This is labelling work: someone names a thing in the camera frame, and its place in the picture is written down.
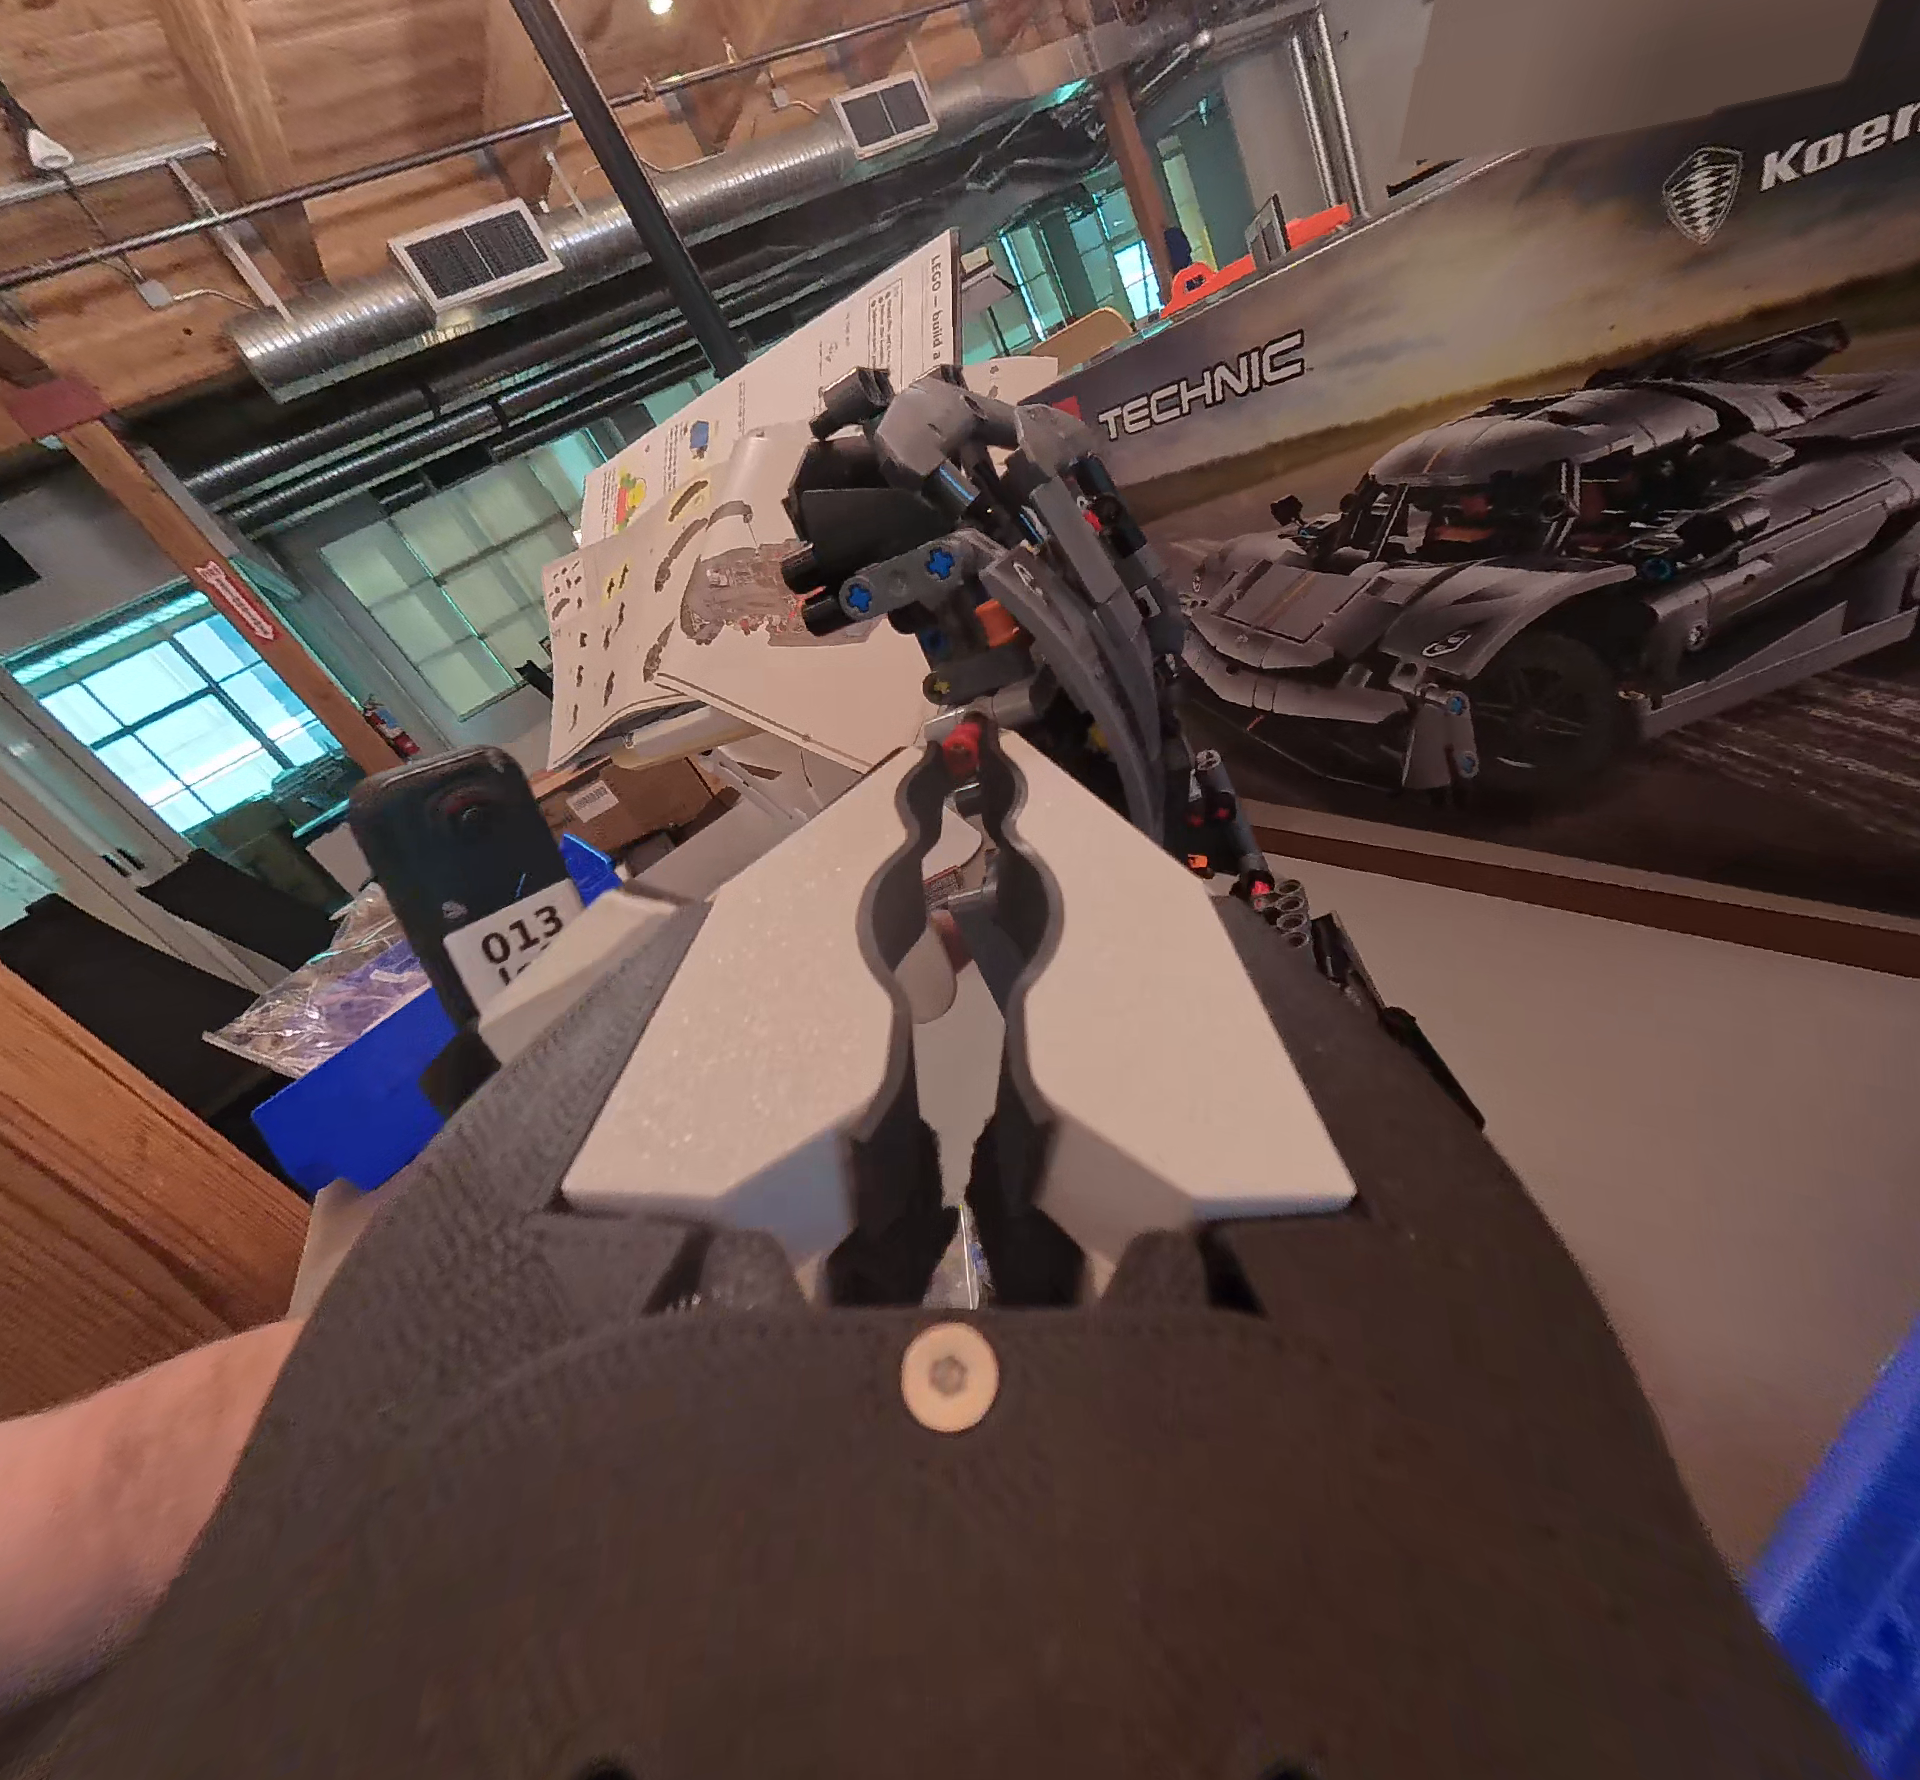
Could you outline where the person's left forearm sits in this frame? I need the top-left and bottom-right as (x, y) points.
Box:
(0, 1312), (311, 1744)

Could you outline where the black metal pole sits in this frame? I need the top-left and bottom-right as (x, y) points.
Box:
(465, 0), (753, 376)

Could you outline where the grey lego car model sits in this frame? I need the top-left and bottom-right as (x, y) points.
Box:
(778, 368), (1490, 1122)

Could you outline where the lego set box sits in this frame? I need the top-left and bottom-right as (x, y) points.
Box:
(1020, 84), (1920, 985)

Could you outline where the clear plastic bag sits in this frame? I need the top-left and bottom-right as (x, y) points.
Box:
(202, 931), (451, 1080)

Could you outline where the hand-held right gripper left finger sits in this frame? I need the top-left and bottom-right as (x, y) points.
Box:
(560, 744), (931, 1309)

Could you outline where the wooden panel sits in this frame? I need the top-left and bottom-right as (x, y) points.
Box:
(0, 962), (312, 1421)

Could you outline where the blue plastic bin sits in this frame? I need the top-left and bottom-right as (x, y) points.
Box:
(1744, 1359), (1920, 1780)
(246, 833), (631, 1197)

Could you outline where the glass window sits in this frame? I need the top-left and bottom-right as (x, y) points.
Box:
(309, 459), (559, 719)
(6, 603), (347, 836)

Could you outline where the white air vent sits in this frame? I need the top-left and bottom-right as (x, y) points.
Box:
(387, 198), (567, 310)
(830, 70), (941, 161)

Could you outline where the lego instruction booklet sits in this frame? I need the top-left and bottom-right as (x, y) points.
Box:
(543, 230), (1054, 780)

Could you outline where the silver air duct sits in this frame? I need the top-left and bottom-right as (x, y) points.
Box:
(226, 55), (1081, 404)

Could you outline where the cardboard box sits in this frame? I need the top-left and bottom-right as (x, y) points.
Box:
(531, 753), (724, 883)

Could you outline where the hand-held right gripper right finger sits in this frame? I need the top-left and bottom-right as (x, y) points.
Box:
(967, 742), (1363, 1309)

